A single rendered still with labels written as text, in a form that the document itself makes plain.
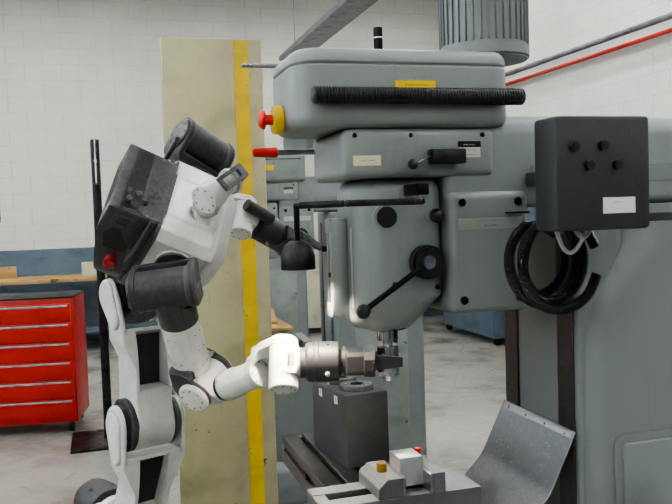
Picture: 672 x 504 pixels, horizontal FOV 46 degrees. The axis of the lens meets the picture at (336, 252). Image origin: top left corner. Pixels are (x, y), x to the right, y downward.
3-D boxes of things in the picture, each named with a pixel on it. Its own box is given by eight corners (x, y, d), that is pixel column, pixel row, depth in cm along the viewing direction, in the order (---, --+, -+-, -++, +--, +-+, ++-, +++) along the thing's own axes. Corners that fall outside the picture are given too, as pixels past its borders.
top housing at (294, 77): (296, 127, 154) (293, 44, 153) (269, 140, 179) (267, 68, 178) (514, 126, 167) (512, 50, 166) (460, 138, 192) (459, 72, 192)
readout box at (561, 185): (561, 232, 143) (558, 114, 142) (534, 231, 152) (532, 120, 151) (655, 227, 149) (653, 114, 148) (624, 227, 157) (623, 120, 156)
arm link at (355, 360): (375, 344, 169) (318, 346, 169) (376, 389, 169) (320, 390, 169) (371, 335, 181) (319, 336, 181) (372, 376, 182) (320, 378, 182)
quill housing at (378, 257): (362, 335, 163) (357, 178, 161) (334, 322, 182) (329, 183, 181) (448, 328, 168) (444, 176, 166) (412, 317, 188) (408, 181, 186)
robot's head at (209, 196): (184, 203, 182) (199, 181, 176) (210, 184, 190) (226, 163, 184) (204, 223, 182) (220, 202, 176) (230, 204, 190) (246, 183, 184)
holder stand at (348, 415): (347, 469, 201) (345, 390, 200) (314, 446, 221) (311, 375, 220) (389, 461, 206) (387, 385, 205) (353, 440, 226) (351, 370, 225)
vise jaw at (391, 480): (379, 500, 159) (378, 481, 159) (358, 481, 171) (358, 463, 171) (406, 496, 161) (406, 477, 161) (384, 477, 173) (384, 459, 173)
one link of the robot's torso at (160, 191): (61, 297, 192) (107, 217, 167) (98, 195, 213) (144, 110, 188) (175, 339, 202) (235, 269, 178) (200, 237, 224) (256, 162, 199)
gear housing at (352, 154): (344, 178, 158) (342, 127, 158) (313, 183, 181) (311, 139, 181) (496, 175, 167) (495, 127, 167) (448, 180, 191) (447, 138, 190)
